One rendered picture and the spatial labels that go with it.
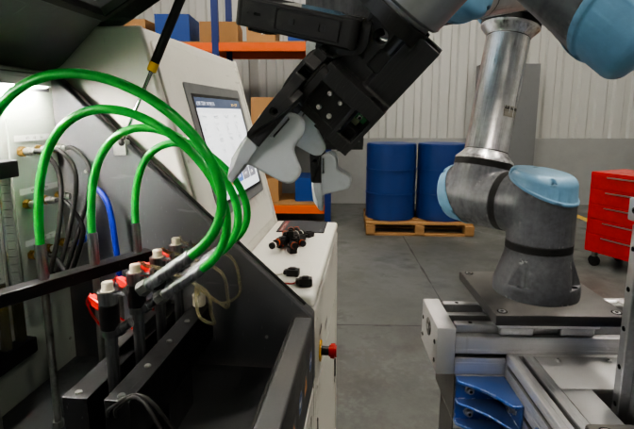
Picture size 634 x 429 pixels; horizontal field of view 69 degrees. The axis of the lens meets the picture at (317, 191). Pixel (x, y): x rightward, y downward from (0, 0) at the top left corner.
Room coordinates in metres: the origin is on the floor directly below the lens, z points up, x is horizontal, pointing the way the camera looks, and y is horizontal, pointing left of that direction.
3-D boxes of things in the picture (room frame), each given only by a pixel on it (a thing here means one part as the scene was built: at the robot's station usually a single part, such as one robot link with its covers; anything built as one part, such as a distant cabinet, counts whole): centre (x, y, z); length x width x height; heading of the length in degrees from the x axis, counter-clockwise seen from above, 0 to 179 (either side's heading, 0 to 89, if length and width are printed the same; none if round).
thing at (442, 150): (5.49, -1.18, 0.51); 1.20 x 0.85 x 1.02; 86
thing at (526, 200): (0.84, -0.41, 1.20); 0.13 x 0.12 x 0.14; 36
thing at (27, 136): (0.91, 0.54, 1.20); 0.13 x 0.03 x 0.31; 174
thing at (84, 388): (0.76, 0.29, 0.91); 0.34 x 0.10 x 0.15; 174
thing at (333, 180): (0.70, -0.02, 1.27); 0.06 x 0.03 x 0.09; 84
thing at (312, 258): (1.31, 0.08, 0.97); 0.70 x 0.22 x 0.03; 174
